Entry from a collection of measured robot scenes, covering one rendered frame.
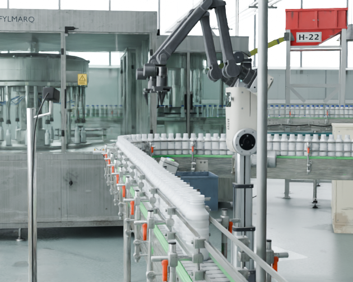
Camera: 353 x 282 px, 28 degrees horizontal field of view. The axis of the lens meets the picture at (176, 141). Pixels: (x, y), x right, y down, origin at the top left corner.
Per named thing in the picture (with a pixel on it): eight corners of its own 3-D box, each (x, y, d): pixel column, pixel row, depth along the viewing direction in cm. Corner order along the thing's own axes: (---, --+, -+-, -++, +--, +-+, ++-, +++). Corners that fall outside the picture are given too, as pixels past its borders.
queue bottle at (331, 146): (336, 156, 541) (336, 135, 540) (329, 156, 540) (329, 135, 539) (333, 155, 547) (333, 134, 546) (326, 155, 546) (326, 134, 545)
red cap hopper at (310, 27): (282, 198, 1043) (284, 8, 1028) (283, 192, 1114) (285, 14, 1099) (345, 200, 1027) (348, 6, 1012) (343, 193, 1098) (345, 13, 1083)
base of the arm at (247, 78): (256, 70, 389) (245, 89, 389) (244, 62, 388) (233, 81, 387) (260, 69, 380) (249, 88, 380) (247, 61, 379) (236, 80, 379)
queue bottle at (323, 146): (327, 155, 547) (327, 134, 546) (327, 156, 541) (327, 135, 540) (319, 155, 548) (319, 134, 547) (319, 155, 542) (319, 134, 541)
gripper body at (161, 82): (171, 89, 374) (172, 76, 374) (152, 89, 373) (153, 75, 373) (170, 90, 381) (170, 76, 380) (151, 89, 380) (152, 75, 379)
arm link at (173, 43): (215, 2, 375) (210, 6, 386) (207, -5, 374) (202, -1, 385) (164, 64, 371) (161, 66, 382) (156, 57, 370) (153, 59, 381)
